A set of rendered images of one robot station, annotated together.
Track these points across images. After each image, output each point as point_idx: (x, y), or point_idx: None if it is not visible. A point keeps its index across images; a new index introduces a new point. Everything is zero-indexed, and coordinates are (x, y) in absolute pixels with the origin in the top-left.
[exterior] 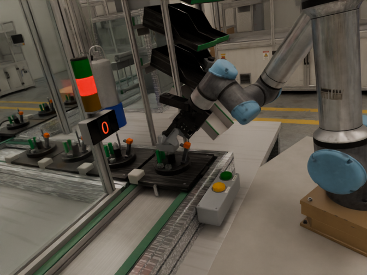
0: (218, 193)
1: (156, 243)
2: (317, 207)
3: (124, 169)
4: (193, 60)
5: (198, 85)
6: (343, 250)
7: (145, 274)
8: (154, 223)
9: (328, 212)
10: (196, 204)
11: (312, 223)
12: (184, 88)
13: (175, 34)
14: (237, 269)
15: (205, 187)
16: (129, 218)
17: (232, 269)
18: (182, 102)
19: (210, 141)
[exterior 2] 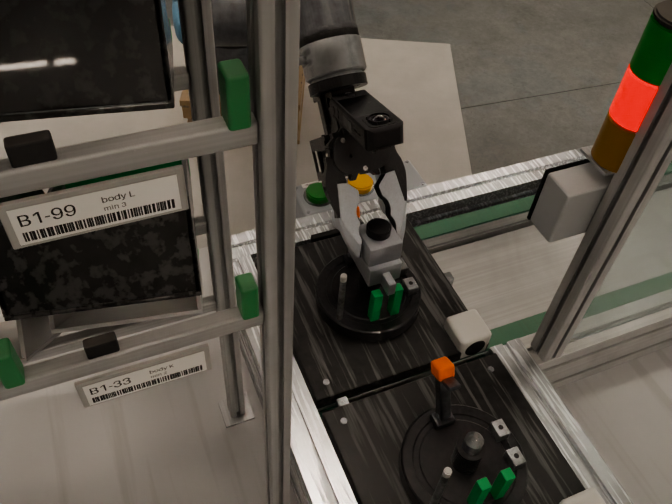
0: (373, 179)
1: (527, 177)
2: (300, 89)
3: (474, 395)
4: (30, 195)
5: (351, 26)
6: (310, 104)
7: (563, 155)
8: (492, 247)
9: (302, 80)
10: (422, 187)
11: (299, 121)
12: (94, 321)
13: (168, 25)
14: (426, 163)
15: (376, 204)
16: (525, 290)
17: (431, 166)
18: (369, 95)
19: (43, 475)
